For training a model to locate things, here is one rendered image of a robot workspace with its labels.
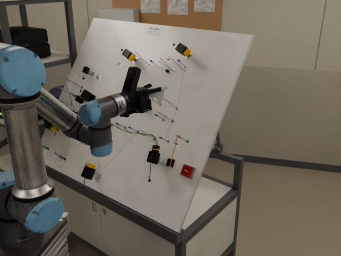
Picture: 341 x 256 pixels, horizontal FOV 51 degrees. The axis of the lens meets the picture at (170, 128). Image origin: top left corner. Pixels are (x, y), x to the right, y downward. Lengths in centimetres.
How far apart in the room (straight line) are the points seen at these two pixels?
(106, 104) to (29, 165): 31
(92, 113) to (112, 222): 110
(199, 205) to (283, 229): 137
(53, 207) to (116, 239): 111
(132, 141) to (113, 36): 75
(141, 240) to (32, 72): 128
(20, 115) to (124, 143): 108
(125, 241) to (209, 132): 81
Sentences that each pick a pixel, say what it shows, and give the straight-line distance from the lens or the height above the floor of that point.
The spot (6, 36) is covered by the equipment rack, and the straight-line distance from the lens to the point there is 232.
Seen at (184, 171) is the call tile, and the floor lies 111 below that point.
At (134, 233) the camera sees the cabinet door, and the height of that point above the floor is 69.
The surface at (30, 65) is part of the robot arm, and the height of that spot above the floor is 177.
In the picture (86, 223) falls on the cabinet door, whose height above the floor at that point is 55.
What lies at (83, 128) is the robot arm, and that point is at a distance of 126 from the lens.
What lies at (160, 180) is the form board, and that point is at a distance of 182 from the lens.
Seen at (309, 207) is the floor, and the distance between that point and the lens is 363.
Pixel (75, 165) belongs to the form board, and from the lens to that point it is 221.
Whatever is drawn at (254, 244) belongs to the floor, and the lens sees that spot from 308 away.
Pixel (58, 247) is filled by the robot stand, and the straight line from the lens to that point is 148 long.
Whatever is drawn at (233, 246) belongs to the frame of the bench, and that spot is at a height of 39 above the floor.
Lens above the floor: 197
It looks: 23 degrees down
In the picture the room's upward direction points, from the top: straight up
